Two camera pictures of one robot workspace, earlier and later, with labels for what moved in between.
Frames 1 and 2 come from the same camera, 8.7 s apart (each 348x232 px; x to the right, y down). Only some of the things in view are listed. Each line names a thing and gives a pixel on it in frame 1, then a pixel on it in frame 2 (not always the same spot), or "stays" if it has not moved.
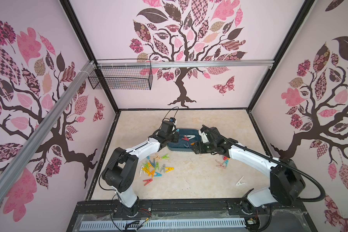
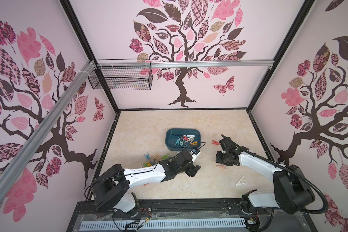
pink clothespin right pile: x=221 y=166 stays
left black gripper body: x=173 y=137 -> x=190 y=170
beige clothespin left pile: x=157 y=156 stays
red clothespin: x=185 y=138 stays
